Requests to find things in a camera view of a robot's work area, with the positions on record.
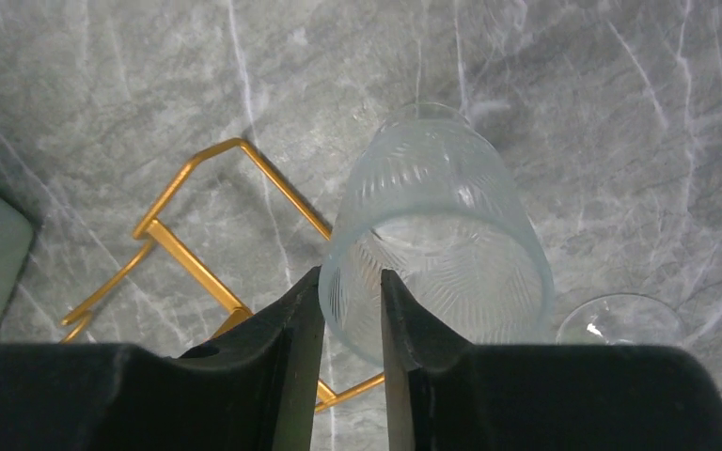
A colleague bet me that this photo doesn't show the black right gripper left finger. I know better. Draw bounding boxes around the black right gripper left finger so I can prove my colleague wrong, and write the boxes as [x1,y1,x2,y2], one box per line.
[0,269,324,450]

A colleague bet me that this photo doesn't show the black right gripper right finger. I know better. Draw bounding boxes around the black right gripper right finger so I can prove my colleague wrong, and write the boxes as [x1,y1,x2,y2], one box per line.
[381,270,722,450]

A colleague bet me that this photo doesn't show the clear glass chrome rack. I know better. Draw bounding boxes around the clear glass chrome rack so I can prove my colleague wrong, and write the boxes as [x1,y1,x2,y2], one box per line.
[319,102,555,365]
[556,293,686,346]

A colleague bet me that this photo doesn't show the gold wire glass rack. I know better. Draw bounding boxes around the gold wire glass rack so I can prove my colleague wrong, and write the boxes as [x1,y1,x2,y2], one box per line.
[58,136,387,415]

